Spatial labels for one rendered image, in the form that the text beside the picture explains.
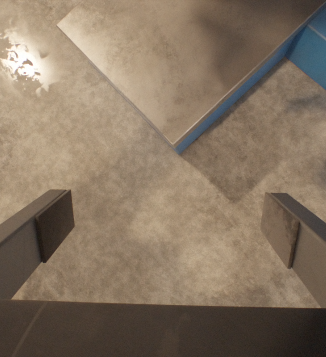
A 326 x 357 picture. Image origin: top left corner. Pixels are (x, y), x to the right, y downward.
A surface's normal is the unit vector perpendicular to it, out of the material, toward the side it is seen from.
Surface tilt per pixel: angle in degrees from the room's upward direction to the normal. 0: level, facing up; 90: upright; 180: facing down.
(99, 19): 0
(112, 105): 0
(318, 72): 90
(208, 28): 0
